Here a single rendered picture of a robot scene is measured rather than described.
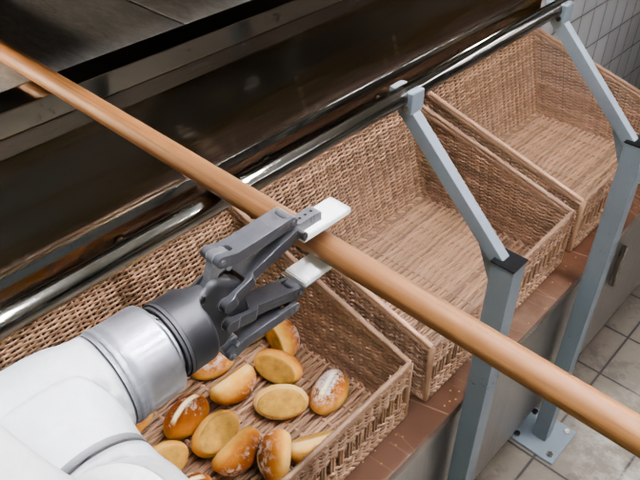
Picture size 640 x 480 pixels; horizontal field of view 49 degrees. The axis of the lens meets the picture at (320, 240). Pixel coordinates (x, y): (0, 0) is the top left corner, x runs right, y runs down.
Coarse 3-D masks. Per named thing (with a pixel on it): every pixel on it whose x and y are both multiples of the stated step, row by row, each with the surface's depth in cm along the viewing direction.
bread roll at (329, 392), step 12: (336, 372) 131; (324, 384) 129; (336, 384) 129; (348, 384) 132; (312, 396) 129; (324, 396) 128; (336, 396) 128; (312, 408) 129; (324, 408) 128; (336, 408) 129
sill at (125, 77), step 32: (256, 0) 132; (288, 0) 132; (320, 0) 137; (192, 32) 120; (224, 32) 122; (256, 32) 128; (96, 64) 110; (128, 64) 111; (160, 64) 115; (0, 96) 102; (32, 96) 102; (0, 128) 99
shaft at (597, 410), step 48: (0, 48) 108; (96, 96) 96; (144, 144) 88; (240, 192) 79; (336, 240) 72; (384, 288) 68; (480, 336) 62; (528, 384) 60; (576, 384) 58; (624, 432) 55
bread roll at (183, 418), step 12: (192, 396) 127; (180, 408) 125; (192, 408) 125; (204, 408) 127; (168, 420) 124; (180, 420) 123; (192, 420) 124; (168, 432) 124; (180, 432) 123; (192, 432) 125
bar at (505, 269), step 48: (480, 48) 117; (576, 48) 135; (384, 96) 103; (336, 144) 97; (432, 144) 107; (624, 144) 137; (624, 192) 141; (144, 240) 78; (480, 240) 110; (48, 288) 71; (0, 336) 68; (576, 336) 168; (480, 384) 125; (480, 432) 135; (528, 432) 196
